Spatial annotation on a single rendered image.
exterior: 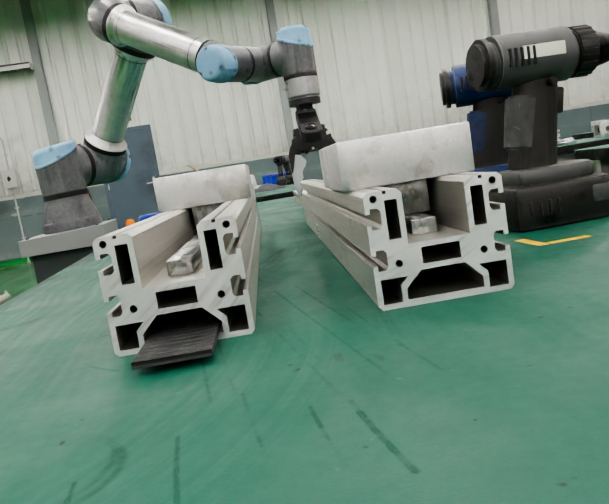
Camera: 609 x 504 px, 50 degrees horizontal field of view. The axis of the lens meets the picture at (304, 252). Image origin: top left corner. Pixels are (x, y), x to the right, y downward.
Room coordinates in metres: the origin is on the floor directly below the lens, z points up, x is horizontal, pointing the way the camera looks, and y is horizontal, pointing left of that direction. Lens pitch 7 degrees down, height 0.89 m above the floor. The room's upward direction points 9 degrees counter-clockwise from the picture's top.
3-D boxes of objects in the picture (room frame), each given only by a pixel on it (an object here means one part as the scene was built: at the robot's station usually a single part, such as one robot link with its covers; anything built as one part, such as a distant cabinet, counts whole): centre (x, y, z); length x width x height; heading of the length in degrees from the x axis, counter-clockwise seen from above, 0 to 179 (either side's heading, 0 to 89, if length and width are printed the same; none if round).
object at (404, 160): (0.61, -0.09, 0.87); 0.16 x 0.11 x 0.07; 2
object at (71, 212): (1.76, 0.61, 0.88); 0.15 x 0.15 x 0.10
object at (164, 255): (0.85, 0.11, 0.82); 0.80 x 0.10 x 0.09; 2
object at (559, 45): (0.75, -0.32, 0.89); 0.20 x 0.08 x 0.22; 98
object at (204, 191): (0.85, 0.11, 0.87); 0.16 x 0.11 x 0.07; 2
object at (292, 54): (1.46, -0.05, 1.14); 0.09 x 0.08 x 0.11; 56
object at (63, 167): (1.77, 0.61, 0.99); 0.13 x 0.12 x 0.14; 146
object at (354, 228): (0.86, -0.08, 0.82); 0.80 x 0.10 x 0.09; 2
